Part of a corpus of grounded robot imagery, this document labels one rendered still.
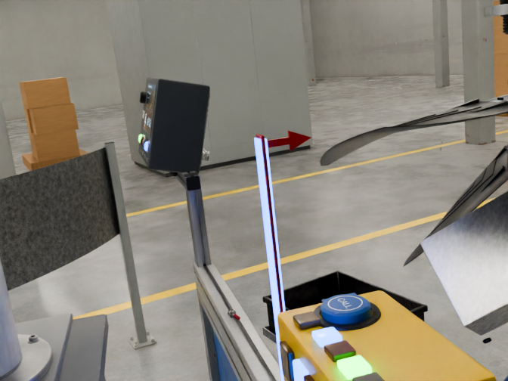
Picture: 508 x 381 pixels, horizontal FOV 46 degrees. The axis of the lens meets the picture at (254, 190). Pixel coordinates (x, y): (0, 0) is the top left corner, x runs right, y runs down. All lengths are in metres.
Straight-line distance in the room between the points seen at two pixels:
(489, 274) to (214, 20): 6.34
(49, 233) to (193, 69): 4.68
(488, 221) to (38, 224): 1.84
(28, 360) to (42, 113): 7.86
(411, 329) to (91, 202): 2.20
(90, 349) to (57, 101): 7.85
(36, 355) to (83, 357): 0.06
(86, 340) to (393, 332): 0.51
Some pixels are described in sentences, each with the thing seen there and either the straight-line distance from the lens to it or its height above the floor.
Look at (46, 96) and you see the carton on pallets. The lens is 8.60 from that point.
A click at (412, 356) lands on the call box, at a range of 0.44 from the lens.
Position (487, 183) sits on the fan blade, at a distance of 0.96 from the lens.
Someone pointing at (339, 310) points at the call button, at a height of 1.08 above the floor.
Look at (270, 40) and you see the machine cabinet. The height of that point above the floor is 1.39.
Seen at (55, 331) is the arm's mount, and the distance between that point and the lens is 0.89.
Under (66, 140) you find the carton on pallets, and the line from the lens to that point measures 8.67.
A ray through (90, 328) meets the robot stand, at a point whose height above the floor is 0.93.
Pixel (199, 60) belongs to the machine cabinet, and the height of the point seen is 1.25.
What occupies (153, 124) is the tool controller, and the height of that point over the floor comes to 1.16.
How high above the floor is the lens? 1.29
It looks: 13 degrees down
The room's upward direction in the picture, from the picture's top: 7 degrees counter-clockwise
